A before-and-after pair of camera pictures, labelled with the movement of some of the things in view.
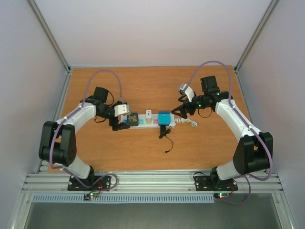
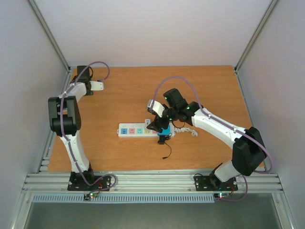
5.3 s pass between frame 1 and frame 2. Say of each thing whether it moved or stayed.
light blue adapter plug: moved
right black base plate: stayed
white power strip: moved
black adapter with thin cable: moved
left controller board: stayed
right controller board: stayed
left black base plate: stayed
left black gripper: moved
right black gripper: moved
